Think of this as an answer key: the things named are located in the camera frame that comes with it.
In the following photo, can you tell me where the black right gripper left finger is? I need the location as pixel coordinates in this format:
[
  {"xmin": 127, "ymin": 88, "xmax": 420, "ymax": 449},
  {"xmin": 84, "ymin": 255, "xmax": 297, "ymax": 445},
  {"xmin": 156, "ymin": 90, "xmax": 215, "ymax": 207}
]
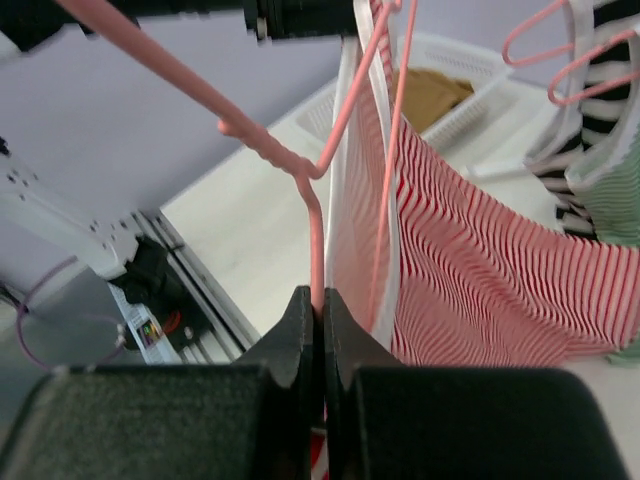
[{"xmin": 234, "ymin": 286, "xmax": 314, "ymax": 389}]

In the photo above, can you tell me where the white slotted cable duct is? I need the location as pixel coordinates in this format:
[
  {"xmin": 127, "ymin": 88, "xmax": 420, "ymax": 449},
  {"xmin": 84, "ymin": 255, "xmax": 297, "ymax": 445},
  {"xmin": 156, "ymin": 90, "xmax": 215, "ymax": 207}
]
[{"xmin": 109, "ymin": 285, "xmax": 184, "ymax": 365}]

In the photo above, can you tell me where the green white striped tank top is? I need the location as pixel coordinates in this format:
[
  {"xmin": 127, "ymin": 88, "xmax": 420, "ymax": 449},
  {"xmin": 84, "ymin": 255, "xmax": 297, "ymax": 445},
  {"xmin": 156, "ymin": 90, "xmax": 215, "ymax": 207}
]
[{"xmin": 564, "ymin": 149, "xmax": 640, "ymax": 366}]

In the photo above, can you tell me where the black white striped tank top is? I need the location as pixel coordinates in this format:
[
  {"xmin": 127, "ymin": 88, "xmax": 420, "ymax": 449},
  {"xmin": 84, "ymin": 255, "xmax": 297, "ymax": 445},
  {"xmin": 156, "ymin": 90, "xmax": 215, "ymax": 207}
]
[{"xmin": 524, "ymin": 1, "xmax": 639, "ymax": 240}]

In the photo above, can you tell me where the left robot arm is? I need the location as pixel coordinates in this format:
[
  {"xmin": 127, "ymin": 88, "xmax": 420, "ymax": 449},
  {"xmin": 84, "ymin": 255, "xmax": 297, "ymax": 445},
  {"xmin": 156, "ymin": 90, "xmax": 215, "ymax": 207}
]
[{"xmin": 1, "ymin": 13, "xmax": 341, "ymax": 303}]

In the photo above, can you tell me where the pink hanger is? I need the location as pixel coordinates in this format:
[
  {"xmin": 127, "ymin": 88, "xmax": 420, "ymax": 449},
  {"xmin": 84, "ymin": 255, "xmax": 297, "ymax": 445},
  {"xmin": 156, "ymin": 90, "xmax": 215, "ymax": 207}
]
[
  {"xmin": 501, "ymin": 0, "xmax": 594, "ymax": 68},
  {"xmin": 58, "ymin": 1, "xmax": 402, "ymax": 322},
  {"xmin": 547, "ymin": 24, "xmax": 639, "ymax": 107}
]

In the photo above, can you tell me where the red white striped tank top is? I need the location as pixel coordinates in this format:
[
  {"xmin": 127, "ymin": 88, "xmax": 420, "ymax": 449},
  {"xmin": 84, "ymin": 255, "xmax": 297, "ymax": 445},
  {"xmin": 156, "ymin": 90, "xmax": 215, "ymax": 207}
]
[{"xmin": 309, "ymin": 0, "xmax": 640, "ymax": 480}]

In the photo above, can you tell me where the white plastic basket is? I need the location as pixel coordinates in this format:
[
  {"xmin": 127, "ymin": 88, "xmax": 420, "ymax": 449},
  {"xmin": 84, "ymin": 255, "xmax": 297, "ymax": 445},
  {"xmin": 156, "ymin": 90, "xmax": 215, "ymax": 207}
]
[{"xmin": 294, "ymin": 32, "xmax": 526, "ymax": 151}]

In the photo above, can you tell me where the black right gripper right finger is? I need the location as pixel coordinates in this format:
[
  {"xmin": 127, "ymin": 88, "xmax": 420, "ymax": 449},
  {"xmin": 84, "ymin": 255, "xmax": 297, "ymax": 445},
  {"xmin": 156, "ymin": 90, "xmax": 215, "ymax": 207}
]
[{"xmin": 323, "ymin": 288, "xmax": 400, "ymax": 390}]

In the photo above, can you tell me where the tan tank top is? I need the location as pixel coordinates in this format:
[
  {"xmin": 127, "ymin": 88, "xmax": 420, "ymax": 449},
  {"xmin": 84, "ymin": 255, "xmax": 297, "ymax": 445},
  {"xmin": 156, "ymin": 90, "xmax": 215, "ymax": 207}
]
[{"xmin": 402, "ymin": 68, "xmax": 474, "ymax": 133}]

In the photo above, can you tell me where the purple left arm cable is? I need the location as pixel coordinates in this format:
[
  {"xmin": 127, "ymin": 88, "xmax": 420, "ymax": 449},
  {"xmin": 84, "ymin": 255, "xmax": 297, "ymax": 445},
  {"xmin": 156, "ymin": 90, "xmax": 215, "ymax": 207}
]
[{"xmin": 14, "ymin": 254, "xmax": 126, "ymax": 371}]

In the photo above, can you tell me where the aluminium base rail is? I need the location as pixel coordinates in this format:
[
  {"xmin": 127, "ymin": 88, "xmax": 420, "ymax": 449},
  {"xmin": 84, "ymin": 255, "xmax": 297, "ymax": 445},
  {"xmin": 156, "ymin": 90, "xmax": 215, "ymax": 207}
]
[{"xmin": 132, "ymin": 211, "xmax": 260, "ymax": 364}]

